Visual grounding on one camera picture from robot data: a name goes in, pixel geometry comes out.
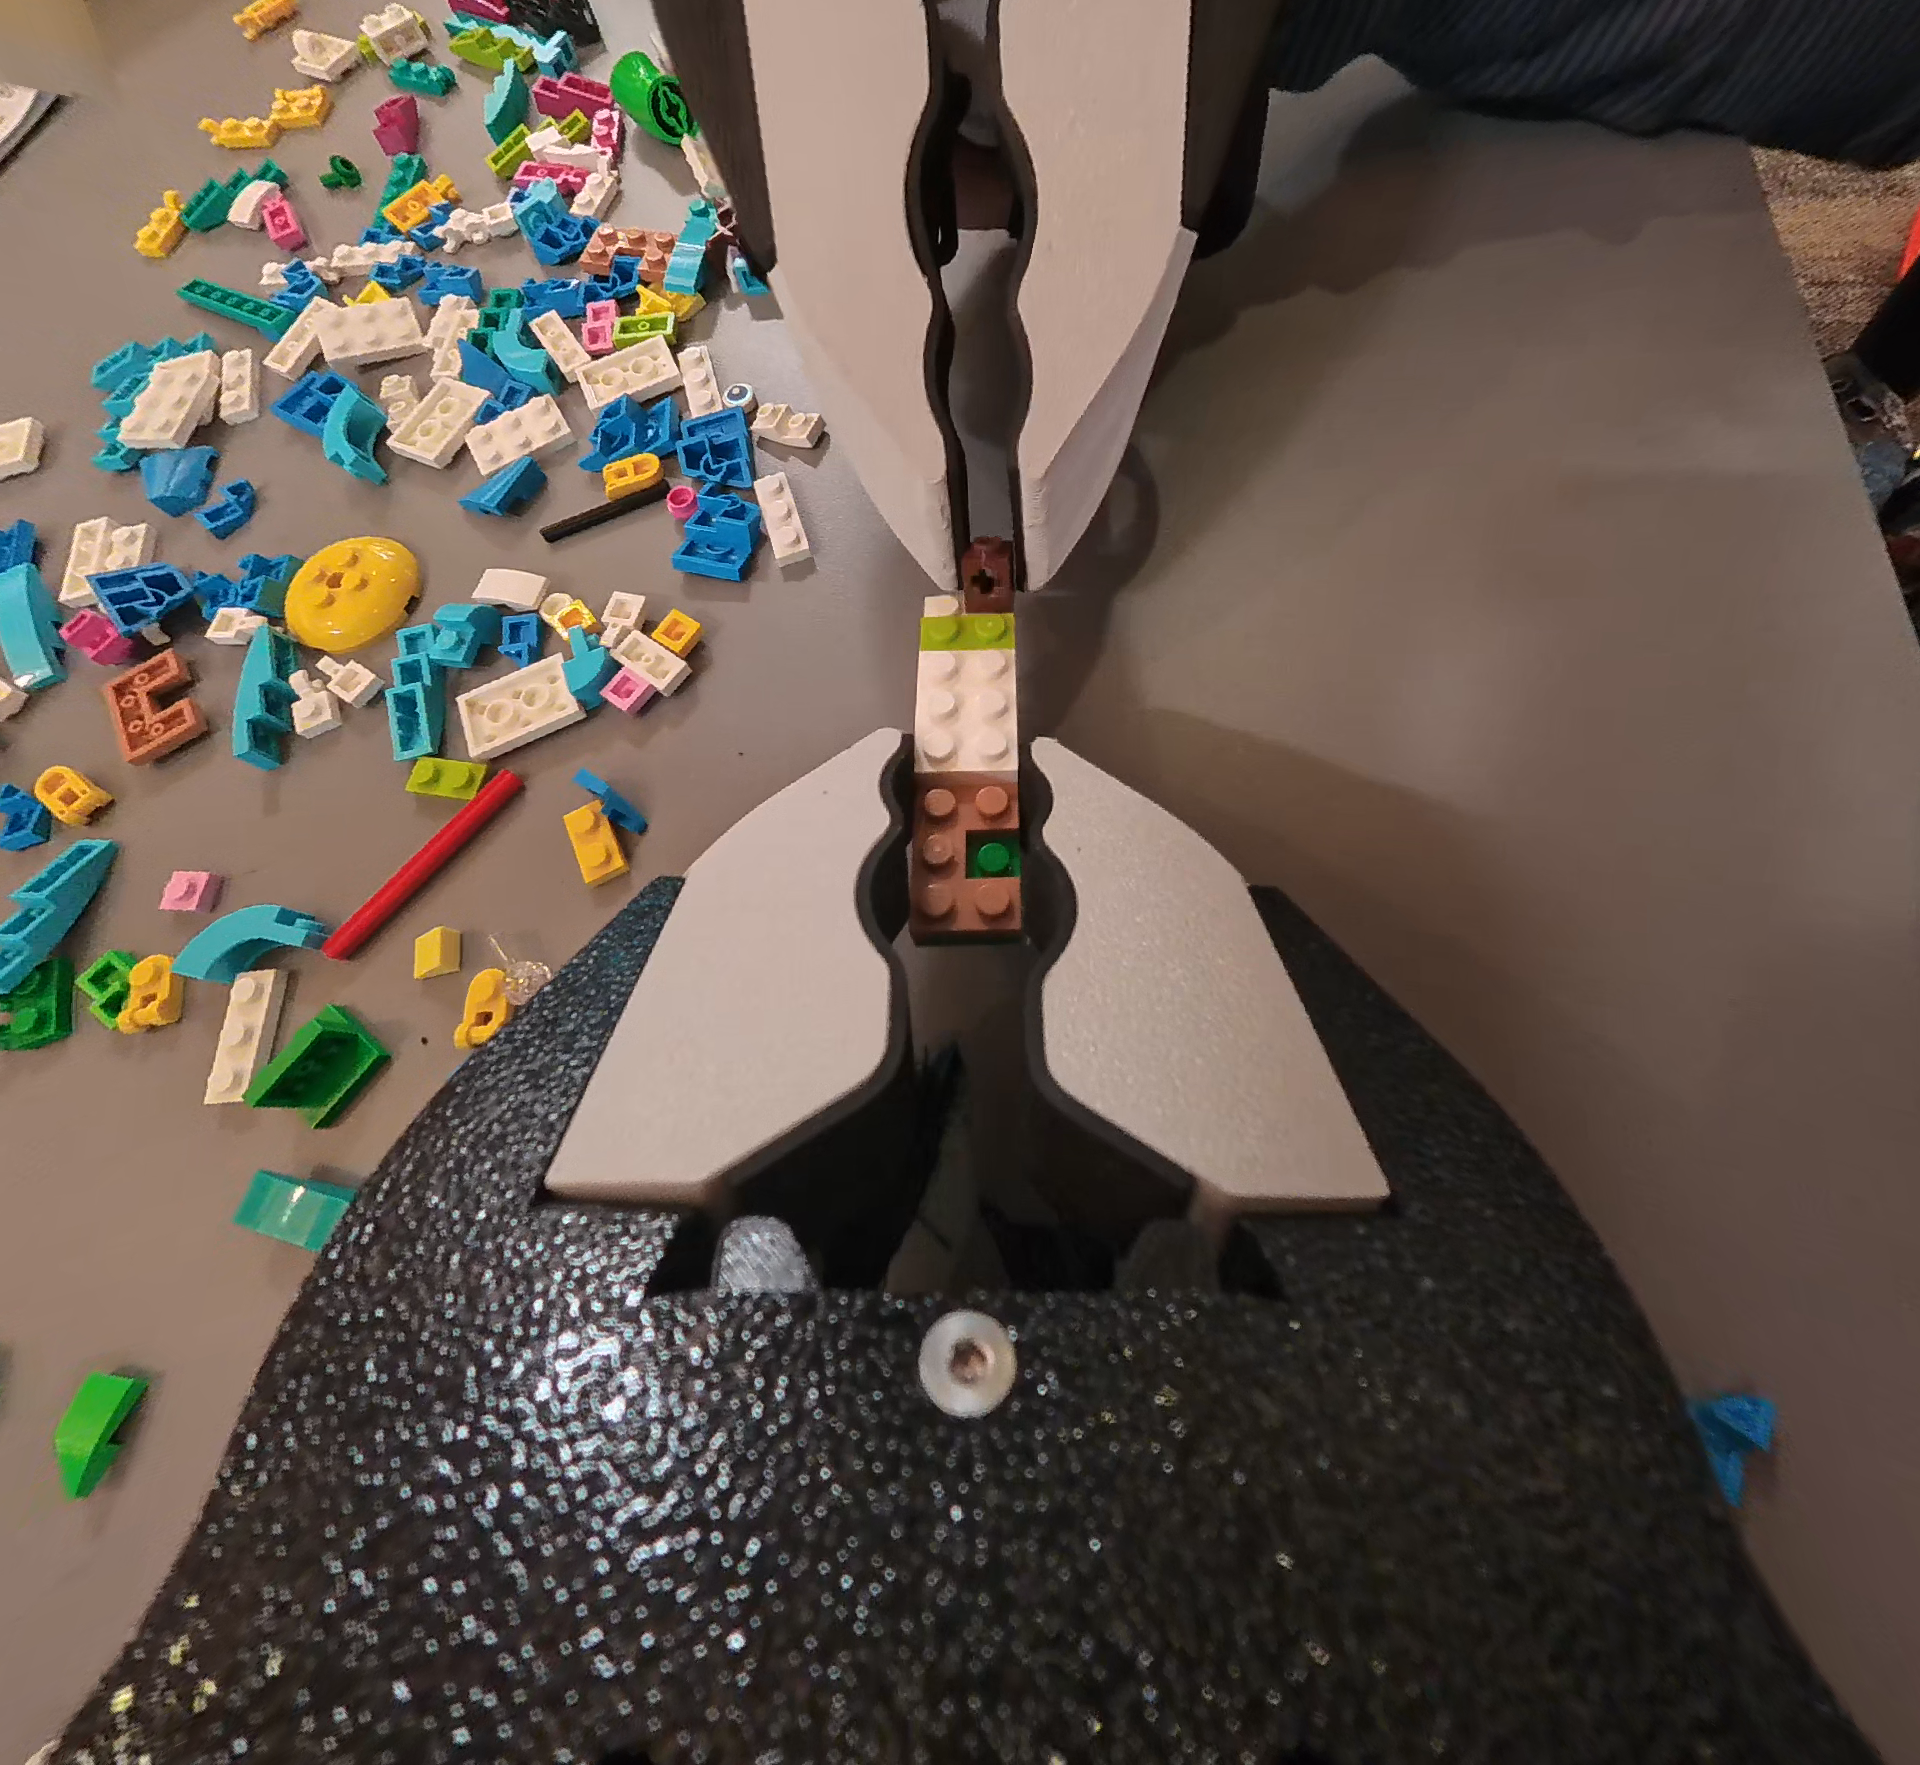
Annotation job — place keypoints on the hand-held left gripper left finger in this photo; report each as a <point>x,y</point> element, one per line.
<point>734,1029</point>

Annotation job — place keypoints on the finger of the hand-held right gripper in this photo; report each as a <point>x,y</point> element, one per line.
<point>833,175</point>
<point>1110,144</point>

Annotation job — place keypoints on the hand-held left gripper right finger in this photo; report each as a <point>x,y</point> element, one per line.
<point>1201,1029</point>

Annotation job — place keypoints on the brown white lime brick assembly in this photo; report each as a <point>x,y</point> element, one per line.
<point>969,699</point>

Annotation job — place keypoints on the small dark brown brick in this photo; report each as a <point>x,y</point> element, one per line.
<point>986,578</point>

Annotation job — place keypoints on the green round printed brick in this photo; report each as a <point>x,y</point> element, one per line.
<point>655,91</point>

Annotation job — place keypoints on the clear curved tube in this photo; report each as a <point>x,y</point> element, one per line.
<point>524,978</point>

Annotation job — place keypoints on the red rod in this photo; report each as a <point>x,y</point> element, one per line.
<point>420,864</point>

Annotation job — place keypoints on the pile of colourful toy bricks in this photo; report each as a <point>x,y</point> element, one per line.
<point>516,708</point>

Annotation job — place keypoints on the black thin rod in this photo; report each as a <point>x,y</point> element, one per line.
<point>600,514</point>

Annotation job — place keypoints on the teal long slope brick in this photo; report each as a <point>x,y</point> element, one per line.
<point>285,1210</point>

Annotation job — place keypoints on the teal long plate brick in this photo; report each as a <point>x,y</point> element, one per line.
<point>233,304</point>

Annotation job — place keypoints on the yellow round dish brick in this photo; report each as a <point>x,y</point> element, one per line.
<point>353,592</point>

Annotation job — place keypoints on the brown notched plate brick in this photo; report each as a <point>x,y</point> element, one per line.
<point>143,743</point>

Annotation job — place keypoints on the blue angled brick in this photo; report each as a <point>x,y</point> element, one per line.
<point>1734,1435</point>

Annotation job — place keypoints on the instruction booklet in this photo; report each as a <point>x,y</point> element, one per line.
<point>19,122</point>

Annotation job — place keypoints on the green slope brick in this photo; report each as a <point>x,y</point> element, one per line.
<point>102,1427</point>

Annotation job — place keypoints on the orange object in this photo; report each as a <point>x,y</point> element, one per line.
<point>1898,280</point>

